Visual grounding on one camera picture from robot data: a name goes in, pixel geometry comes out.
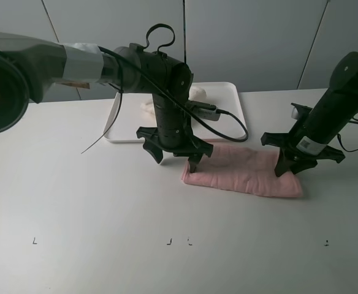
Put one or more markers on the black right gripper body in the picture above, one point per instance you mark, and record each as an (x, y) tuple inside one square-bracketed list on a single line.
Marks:
[(309, 136)]

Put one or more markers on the black cable tie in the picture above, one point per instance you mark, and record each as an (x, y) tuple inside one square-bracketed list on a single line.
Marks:
[(116, 107)]

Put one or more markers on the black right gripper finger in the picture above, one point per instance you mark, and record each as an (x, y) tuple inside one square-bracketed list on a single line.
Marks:
[(300, 164), (284, 163)]

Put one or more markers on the white plastic tray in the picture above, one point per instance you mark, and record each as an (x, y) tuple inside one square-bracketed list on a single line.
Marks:
[(134, 114)]

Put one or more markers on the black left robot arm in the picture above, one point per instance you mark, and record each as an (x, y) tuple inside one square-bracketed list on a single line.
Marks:
[(30, 66)]

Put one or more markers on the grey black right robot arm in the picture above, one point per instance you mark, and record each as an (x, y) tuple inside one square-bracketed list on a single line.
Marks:
[(341, 98)]

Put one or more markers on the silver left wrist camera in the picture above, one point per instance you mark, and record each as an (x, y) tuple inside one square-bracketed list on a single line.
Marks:
[(203, 110)]

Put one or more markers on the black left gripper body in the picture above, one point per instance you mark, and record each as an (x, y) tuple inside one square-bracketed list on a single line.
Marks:
[(175, 139)]

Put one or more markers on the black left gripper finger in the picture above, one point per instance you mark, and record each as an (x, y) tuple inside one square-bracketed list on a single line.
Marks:
[(193, 161), (154, 151)]

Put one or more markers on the pink towel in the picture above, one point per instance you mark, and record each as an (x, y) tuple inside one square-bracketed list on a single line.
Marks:
[(243, 170)]

